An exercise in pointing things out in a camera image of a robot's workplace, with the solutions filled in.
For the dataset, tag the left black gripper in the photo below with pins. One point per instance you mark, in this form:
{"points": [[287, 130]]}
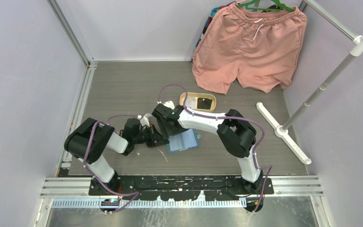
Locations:
{"points": [[159, 139]]}

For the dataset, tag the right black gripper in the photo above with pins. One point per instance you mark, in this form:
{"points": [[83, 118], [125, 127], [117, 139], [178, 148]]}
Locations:
{"points": [[165, 131]]}

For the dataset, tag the white credit card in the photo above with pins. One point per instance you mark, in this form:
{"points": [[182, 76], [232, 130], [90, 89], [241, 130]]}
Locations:
{"points": [[191, 102]]}

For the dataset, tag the blue card holder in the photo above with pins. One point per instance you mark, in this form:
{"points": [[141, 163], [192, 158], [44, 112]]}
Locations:
{"points": [[187, 140]]}

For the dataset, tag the beige oval tray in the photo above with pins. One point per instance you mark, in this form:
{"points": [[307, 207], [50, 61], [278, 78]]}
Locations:
{"points": [[183, 97]]}

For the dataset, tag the black credit card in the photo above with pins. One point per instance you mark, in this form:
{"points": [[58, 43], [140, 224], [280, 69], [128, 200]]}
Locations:
{"points": [[204, 103]]}

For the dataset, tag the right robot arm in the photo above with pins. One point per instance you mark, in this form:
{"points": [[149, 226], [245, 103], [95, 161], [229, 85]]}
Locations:
{"points": [[236, 133]]}

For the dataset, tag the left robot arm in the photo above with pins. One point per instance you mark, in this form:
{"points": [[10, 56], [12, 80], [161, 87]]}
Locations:
{"points": [[88, 142]]}

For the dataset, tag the pink shorts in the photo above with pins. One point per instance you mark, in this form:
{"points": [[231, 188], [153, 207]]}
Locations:
{"points": [[258, 49]]}

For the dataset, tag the colourful patterned garment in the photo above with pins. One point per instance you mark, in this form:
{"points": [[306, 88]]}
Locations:
{"points": [[209, 20]]}

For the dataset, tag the green clothes hanger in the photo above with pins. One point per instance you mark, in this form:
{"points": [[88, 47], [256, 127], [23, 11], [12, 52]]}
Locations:
{"points": [[263, 5]]}

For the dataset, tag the white clothes rack stand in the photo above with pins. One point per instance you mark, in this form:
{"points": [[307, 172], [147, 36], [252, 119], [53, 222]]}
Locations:
{"points": [[281, 131]]}

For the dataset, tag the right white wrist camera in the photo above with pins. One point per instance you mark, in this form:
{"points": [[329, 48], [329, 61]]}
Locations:
{"points": [[168, 104]]}

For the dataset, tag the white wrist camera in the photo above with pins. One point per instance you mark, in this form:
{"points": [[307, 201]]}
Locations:
{"points": [[168, 104], [144, 119]]}

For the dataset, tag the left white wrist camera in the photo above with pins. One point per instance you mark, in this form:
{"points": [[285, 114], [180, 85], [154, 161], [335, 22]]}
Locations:
{"points": [[144, 119]]}

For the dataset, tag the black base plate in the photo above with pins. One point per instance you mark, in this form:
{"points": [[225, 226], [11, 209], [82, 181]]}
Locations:
{"points": [[189, 187]]}

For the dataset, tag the aluminium front rail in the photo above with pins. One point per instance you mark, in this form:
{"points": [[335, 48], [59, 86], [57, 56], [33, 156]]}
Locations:
{"points": [[83, 192]]}

